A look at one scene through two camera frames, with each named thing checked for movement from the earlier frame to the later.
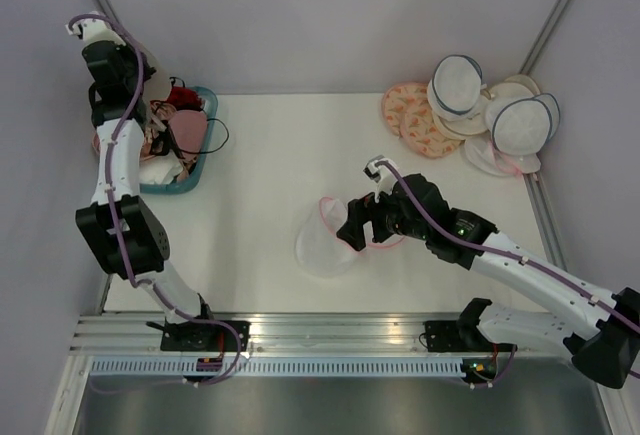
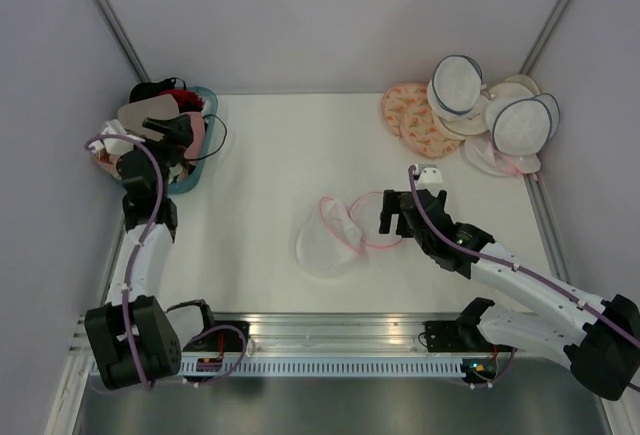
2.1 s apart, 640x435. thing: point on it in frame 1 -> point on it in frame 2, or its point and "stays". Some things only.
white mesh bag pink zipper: (322, 250) stays
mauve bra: (157, 85) -> (131, 114)
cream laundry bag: (516, 86) stays
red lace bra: (185, 99) stays
